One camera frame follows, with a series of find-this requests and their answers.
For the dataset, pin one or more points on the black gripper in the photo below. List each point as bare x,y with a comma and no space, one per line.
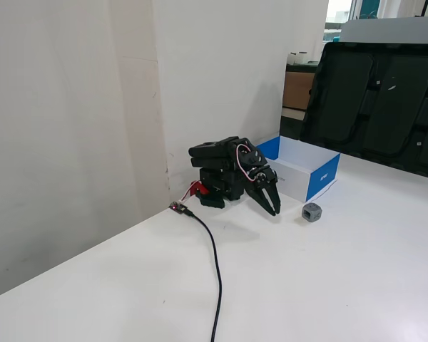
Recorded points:
262,184

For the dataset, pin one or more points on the gray block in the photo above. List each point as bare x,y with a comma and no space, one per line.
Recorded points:
312,213

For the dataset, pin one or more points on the black robot arm with base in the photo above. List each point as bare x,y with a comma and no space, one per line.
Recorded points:
214,153

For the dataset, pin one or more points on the blue and white cardboard box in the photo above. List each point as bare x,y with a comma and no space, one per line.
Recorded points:
292,178

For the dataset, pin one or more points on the brown cardboard box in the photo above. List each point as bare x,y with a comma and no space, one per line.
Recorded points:
297,90

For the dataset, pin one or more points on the small controller board red led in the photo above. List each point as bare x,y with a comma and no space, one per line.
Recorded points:
176,207

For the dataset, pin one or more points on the white plastic container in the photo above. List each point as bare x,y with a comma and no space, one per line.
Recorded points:
303,58
292,58

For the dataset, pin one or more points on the large black plastic tray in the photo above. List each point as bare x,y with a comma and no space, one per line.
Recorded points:
378,103

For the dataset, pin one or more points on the gray flat panel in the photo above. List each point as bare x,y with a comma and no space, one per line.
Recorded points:
388,30

